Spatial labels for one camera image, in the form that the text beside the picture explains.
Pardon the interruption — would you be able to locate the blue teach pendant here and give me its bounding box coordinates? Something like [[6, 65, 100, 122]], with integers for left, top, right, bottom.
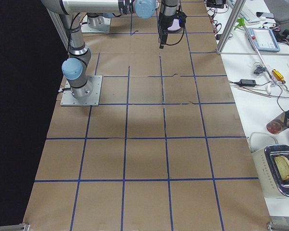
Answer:
[[247, 27, 280, 52]]

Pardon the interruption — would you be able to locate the yellow tool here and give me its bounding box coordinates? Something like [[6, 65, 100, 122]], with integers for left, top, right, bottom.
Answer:
[[272, 69, 285, 83]]

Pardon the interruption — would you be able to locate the bread slice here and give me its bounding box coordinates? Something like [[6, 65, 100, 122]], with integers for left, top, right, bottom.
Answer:
[[274, 155, 289, 180]]

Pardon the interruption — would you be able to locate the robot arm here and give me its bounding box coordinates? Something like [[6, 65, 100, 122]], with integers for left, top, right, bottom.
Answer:
[[42, 0, 157, 104], [87, 13, 115, 28]]

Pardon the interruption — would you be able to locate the black power adapter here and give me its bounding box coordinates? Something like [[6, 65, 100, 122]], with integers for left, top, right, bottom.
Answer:
[[238, 79, 257, 87]]

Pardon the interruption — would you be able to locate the brown paper table cover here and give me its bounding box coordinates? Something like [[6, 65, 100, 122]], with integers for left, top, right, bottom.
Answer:
[[24, 0, 270, 231]]

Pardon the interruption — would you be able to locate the green reacher grabber tool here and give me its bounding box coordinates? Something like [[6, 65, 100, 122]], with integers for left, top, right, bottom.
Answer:
[[234, 17, 289, 92]]

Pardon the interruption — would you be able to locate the aluminium frame post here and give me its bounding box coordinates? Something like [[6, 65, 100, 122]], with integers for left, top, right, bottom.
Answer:
[[216, 0, 245, 54]]

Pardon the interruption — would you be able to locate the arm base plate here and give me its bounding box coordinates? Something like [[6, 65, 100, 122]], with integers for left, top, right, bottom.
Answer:
[[60, 76, 103, 106], [81, 16, 111, 34]]

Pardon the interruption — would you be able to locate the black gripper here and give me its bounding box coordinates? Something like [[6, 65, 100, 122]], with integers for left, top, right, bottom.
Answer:
[[158, 0, 186, 49]]

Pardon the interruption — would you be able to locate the dark drink bottle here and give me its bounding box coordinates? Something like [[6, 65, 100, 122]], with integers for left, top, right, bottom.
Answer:
[[266, 110, 289, 134]]

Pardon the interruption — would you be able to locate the white toaster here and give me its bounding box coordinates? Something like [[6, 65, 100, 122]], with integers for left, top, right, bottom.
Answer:
[[248, 132, 289, 199]]

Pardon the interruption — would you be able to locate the lavender plate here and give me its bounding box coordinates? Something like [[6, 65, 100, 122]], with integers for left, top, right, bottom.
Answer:
[[168, 19, 182, 33]]

